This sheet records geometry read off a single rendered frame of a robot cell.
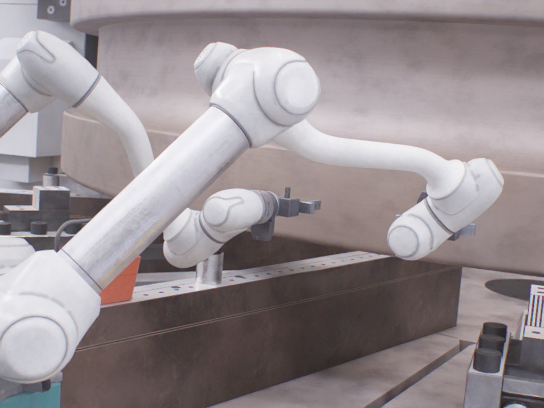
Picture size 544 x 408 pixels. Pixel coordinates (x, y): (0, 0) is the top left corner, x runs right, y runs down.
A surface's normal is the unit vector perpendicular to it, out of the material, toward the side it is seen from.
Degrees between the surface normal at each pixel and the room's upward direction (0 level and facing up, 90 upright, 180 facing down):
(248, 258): 90
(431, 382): 0
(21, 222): 90
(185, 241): 112
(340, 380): 0
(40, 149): 90
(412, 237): 88
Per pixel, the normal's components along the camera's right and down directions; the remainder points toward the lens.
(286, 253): 0.09, 0.12
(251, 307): 0.76, 0.13
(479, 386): -0.29, 0.09
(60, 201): 0.47, 0.14
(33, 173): 0.94, 0.11
